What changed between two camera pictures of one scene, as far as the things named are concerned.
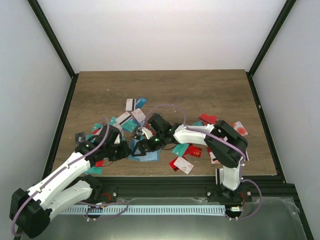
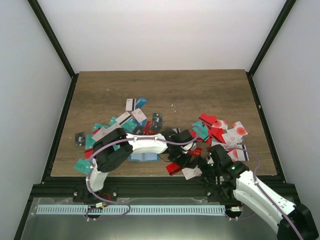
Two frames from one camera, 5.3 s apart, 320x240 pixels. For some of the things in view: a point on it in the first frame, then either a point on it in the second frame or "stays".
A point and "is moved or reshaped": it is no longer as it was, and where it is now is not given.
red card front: x=173 y=166 is moved or reshaped
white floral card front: x=183 y=165 is moved or reshaped
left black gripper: x=125 y=152 to x=184 y=162
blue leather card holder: x=153 y=156 stays
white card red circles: x=239 y=128 stays
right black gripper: x=140 y=144 to x=202 y=168
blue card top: x=140 y=102 stays
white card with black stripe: x=130 y=104 stays
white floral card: x=138 y=115 stays
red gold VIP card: x=193 y=151 stays
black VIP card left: x=79 y=137 stays
